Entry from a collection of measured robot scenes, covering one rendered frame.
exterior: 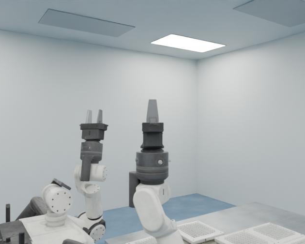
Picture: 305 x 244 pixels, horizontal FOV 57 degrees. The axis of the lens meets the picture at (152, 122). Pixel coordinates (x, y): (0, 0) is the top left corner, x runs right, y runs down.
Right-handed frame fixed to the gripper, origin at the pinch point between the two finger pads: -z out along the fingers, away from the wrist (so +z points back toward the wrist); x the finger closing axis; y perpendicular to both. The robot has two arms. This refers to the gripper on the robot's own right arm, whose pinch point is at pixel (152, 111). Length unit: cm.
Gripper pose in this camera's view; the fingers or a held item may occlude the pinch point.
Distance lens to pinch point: 76.9
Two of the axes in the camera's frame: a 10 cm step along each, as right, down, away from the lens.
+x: -0.4, 0.2, 10.0
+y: 10.0, 0.0, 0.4
